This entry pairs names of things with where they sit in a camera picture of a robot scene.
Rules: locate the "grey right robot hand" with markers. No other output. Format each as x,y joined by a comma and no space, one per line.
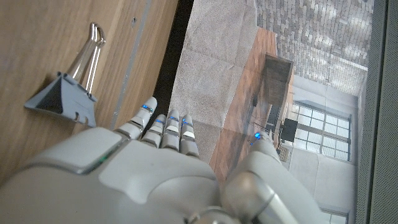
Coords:
149,183

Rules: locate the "printed room backdrop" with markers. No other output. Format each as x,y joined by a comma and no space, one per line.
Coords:
211,77

